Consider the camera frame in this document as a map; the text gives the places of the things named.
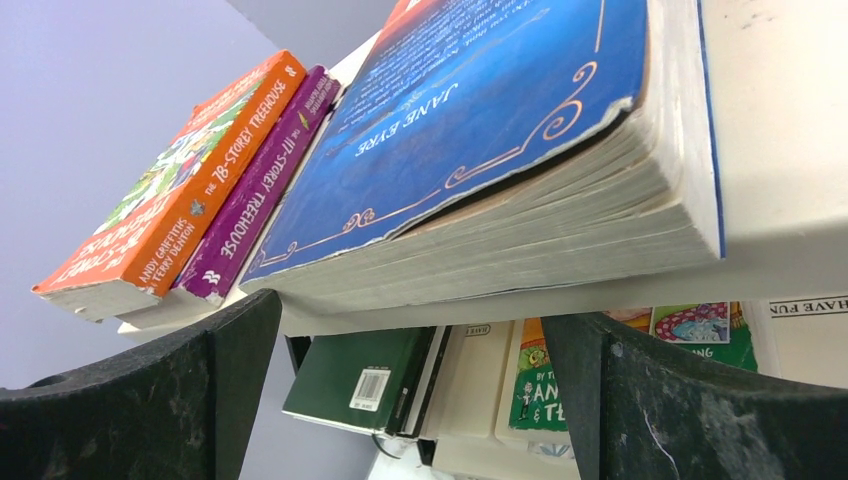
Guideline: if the purple cartoon cover book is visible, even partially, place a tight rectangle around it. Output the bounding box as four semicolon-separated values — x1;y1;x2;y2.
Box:
118;65;341;329

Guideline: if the orange 78-storey treehouse book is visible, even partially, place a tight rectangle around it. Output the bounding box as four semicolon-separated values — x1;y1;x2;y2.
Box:
32;50;307;322

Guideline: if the beige black three-tier shelf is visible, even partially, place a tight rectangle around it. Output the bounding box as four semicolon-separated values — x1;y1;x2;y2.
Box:
117;0;848;480

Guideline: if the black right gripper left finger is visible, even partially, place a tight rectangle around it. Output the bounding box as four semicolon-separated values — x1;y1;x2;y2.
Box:
1;290;282;479

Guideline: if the floral cover book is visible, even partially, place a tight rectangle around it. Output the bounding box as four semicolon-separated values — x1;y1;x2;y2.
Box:
527;441;575;463

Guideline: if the plain dark green book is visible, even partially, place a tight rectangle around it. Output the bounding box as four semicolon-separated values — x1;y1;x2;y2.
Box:
282;326;452;438

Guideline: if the dark bottom book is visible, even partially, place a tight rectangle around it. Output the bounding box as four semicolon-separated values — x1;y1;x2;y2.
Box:
239;1;725;314

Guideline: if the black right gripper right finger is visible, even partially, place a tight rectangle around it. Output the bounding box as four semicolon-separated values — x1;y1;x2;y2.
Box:
541;313;847;479

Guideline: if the green 104-storey treehouse book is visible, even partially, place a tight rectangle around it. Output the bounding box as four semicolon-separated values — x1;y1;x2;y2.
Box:
507;301;758;433

